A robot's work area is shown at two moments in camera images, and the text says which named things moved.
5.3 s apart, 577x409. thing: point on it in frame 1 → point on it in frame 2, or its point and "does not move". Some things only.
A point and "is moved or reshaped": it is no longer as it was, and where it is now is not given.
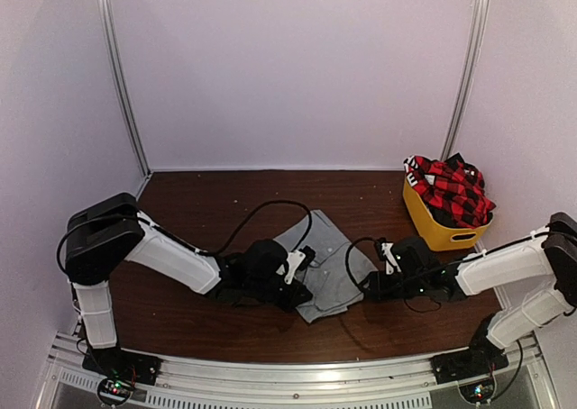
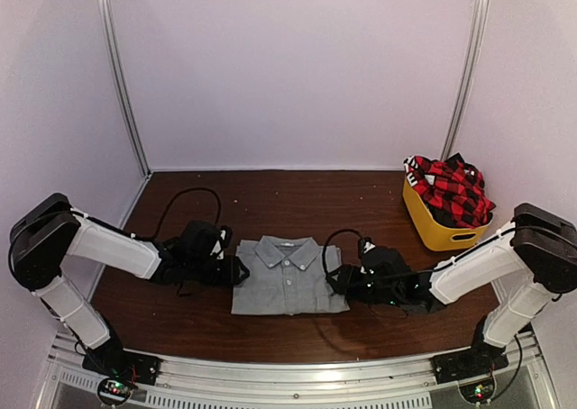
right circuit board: (479, 392) does not move
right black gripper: (379, 292) → (347, 284)
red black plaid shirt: (453, 189) does not move
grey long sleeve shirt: (331, 288) is moved or reshaped
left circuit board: (114, 392) does not move
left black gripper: (294, 299) → (231, 272)
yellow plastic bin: (439, 236) does not move
